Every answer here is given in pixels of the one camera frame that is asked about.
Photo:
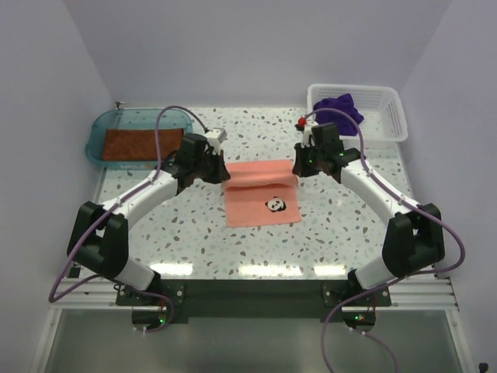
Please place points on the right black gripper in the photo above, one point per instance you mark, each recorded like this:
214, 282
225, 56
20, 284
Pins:
301, 169

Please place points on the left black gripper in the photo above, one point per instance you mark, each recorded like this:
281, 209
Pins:
220, 174

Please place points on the pink towel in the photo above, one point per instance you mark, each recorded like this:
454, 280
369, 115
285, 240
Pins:
260, 193

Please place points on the brown towel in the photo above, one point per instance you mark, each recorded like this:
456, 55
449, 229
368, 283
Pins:
139, 145

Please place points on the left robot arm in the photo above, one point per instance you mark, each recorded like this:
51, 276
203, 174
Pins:
100, 238

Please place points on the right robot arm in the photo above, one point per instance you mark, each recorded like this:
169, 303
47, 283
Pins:
413, 238

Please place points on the white plastic basket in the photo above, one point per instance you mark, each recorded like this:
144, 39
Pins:
384, 123

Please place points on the blue transparent plastic tray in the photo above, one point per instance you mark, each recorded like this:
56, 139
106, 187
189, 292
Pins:
131, 119

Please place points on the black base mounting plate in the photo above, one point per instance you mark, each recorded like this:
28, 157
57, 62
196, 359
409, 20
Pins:
239, 299

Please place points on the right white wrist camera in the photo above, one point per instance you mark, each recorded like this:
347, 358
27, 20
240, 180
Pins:
305, 126

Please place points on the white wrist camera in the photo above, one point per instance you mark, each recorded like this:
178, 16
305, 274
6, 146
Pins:
215, 137
305, 126

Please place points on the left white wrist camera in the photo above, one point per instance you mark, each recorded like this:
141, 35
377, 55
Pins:
215, 137

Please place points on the aluminium frame rail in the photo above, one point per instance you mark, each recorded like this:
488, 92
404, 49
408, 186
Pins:
408, 295

